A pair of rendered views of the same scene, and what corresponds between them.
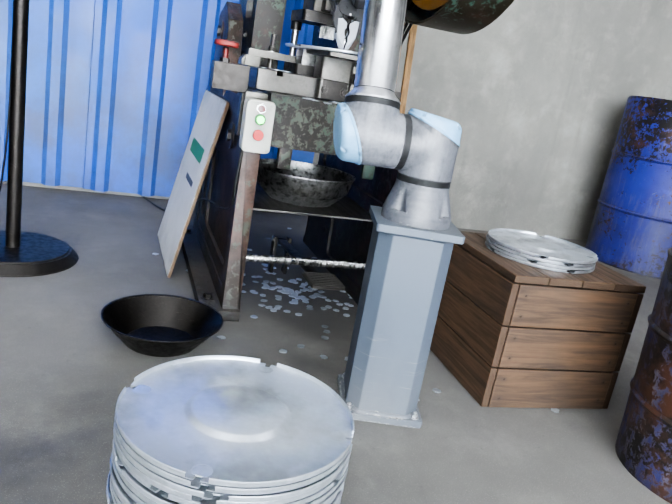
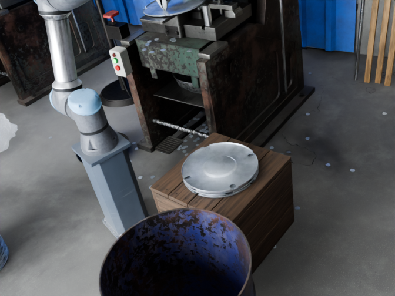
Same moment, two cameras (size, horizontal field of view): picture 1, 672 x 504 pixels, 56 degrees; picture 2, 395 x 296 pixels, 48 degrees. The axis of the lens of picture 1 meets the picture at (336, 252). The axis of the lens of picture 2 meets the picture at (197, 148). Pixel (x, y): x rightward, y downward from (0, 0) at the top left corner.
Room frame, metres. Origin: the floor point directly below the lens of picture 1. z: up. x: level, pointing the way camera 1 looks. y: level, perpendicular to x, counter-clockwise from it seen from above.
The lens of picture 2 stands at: (1.05, -1.69, 1.42)
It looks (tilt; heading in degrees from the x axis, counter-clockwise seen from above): 36 degrees down; 64
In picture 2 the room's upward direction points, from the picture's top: 12 degrees counter-clockwise
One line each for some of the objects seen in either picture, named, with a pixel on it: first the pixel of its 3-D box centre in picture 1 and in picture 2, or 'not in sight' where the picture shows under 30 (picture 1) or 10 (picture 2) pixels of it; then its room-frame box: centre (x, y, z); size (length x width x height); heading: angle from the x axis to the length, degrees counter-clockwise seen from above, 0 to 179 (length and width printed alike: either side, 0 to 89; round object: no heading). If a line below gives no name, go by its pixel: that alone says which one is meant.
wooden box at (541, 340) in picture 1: (522, 315); (226, 204); (1.68, -0.54, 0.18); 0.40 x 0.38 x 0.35; 18
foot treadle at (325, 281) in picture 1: (301, 261); (197, 124); (1.95, 0.10, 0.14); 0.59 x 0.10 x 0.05; 20
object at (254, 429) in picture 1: (238, 410); not in sight; (0.70, 0.08, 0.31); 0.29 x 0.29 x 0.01
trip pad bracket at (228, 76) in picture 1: (227, 96); (121, 40); (1.75, 0.36, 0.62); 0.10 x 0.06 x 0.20; 110
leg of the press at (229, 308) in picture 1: (218, 140); (180, 42); (2.11, 0.45, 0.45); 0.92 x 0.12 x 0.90; 20
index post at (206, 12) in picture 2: not in sight; (207, 14); (2.01, -0.06, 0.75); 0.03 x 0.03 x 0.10; 20
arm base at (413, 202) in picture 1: (419, 198); (96, 134); (1.37, -0.16, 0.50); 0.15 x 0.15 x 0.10
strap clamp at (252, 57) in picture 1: (269, 51); not in sight; (2.02, 0.31, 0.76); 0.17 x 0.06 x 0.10; 110
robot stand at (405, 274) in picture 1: (395, 315); (115, 185); (1.37, -0.16, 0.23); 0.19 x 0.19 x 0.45; 4
